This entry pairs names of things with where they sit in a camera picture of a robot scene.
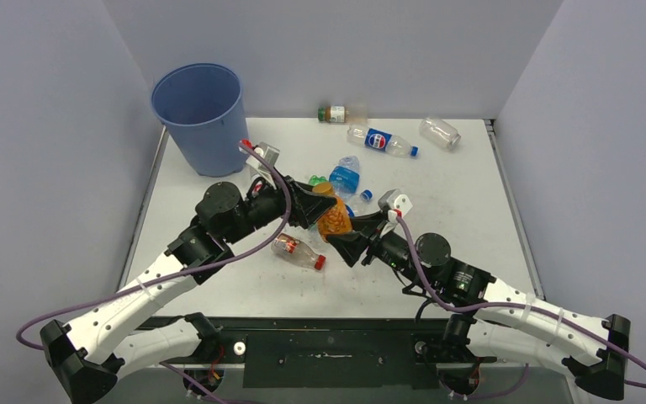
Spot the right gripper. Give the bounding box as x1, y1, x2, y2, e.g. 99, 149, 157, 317
328, 210, 430, 289

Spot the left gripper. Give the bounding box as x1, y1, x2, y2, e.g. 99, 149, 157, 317
223, 166, 335, 245

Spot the Pepsi English label bottle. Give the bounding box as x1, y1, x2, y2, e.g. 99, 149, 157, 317
346, 189, 373, 217

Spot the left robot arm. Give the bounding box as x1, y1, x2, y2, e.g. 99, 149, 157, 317
40, 177, 336, 403

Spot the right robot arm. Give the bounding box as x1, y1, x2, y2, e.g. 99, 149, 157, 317
327, 212, 631, 401

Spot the blue plastic bin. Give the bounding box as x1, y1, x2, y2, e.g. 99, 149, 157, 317
150, 63, 249, 178

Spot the green plastic bottle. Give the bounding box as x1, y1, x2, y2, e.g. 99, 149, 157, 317
308, 175, 328, 186

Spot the red cap tea bottle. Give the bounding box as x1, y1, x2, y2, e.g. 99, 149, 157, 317
270, 233, 326, 271

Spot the blue label crushed bottle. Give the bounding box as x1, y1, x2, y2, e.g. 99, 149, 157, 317
328, 156, 361, 201

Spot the Pepsi logo bottle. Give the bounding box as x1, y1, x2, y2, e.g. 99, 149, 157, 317
347, 125, 419, 158

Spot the green cap brown bottle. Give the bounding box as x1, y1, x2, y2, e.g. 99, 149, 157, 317
316, 104, 368, 125

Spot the clear plastic jar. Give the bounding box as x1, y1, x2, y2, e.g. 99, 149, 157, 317
419, 117, 461, 151

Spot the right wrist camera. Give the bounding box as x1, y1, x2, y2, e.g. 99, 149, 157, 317
378, 189, 413, 223

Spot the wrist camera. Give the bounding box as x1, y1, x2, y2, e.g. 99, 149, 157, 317
239, 141, 280, 186
378, 189, 413, 223

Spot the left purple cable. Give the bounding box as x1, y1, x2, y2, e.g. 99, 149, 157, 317
15, 141, 293, 353

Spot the purple cable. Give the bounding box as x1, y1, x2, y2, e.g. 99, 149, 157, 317
15, 141, 293, 353
392, 211, 646, 391

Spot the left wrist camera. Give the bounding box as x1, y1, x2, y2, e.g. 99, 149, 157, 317
239, 141, 280, 186

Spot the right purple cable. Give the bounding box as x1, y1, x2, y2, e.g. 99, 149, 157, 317
392, 211, 646, 391

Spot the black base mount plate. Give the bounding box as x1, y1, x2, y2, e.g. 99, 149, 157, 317
119, 316, 497, 390

